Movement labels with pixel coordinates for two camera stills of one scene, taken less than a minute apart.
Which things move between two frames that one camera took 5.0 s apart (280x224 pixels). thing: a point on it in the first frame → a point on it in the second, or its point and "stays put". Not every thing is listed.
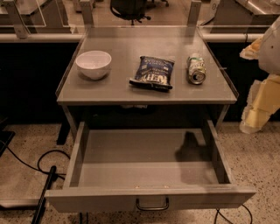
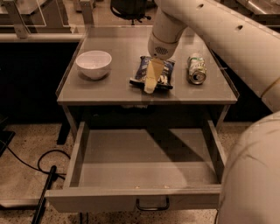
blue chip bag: [153, 73] stays put
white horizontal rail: [78, 38] stays put
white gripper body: [270, 52] → [159, 48]
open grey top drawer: [139, 170] stays put
